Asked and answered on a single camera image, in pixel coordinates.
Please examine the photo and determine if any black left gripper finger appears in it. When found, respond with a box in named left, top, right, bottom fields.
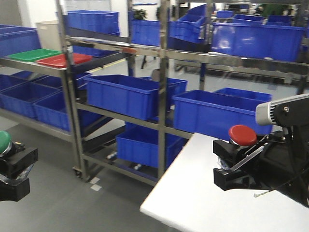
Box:
left=0, top=145, right=38, bottom=179
left=0, top=175, right=30, bottom=202

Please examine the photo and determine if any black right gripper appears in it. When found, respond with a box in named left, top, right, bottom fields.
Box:
left=213, top=131, right=309, bottom=208

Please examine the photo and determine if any green mushroom push button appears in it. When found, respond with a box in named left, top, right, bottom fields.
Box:
left=0, top=130, right=12, bottom=157

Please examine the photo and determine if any red mushroom push button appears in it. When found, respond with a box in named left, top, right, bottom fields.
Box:
left=228, top=125, right=257, bottom=146

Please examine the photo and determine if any large blue bin lower left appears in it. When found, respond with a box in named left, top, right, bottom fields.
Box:
left=173, top=90, right=272, bottom=140

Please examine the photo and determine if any large blue bin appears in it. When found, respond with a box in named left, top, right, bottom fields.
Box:
left=211, top=23, right=305, bottom=62
left=173, top=90, right=272, bottom=140

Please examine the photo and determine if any blue bin behind lower left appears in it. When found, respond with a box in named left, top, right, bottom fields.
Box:
left=214, top=87, right=272, bottom=102

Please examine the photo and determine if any green plastic tray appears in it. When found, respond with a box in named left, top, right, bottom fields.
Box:
left=7, top=48, right=62, bottom=62

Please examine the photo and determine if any red plastic tray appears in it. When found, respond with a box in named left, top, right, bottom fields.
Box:
left=36, top=53, right=93, bottom=68

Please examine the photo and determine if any large blue bin upper left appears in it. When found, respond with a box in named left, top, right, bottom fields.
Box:
left=211, top=23, right=305, bottom=62

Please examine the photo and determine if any cream plastic tub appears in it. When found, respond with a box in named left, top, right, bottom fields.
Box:
left=36, top=20, right=62, bottom=51

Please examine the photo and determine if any potted green plant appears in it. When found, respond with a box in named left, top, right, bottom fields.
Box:
left=133, top=9, right=147, bottom=20

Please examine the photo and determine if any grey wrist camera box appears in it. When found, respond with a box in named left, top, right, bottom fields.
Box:
left=255, top=94, right=309, bottom=127

